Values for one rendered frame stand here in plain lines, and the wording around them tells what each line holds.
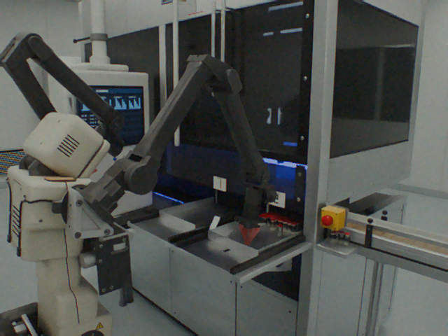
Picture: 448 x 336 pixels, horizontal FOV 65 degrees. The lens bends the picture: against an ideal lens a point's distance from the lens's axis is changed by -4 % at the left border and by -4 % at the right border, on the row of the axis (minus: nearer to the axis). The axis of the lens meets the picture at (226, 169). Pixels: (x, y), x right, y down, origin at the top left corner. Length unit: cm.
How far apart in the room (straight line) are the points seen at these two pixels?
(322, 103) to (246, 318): 108
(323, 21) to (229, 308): 138
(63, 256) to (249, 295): 98
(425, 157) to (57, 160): 554
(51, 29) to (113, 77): 481
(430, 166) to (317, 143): 475
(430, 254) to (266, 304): 74
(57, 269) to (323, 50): 109
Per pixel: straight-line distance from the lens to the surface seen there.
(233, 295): 188
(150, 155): 92
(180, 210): 177
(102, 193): 88
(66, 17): 681
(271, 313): 174
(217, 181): 174
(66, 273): 112
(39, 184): 95
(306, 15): 141
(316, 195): 139
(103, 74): 188
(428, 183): 609
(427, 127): 600
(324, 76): 134
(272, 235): 149
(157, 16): 210
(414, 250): 140
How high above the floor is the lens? 144
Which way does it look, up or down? 12 degrees down
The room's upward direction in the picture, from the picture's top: 1 degrees clockwise
